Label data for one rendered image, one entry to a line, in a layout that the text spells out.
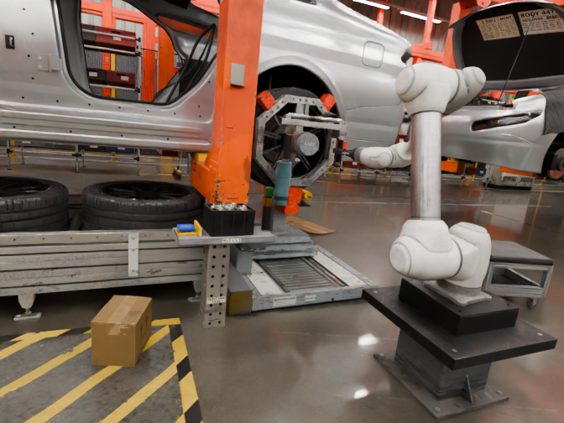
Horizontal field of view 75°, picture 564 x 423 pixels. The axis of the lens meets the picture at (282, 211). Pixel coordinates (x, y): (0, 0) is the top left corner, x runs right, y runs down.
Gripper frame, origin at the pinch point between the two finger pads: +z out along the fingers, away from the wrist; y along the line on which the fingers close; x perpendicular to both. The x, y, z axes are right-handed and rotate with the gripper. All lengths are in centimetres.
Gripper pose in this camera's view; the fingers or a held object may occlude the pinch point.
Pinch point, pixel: (339, 151)
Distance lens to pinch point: 219.6
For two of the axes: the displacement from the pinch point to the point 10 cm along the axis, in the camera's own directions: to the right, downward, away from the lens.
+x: 1.0, -9.7, -2.3
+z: -4.1, -2.5, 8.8
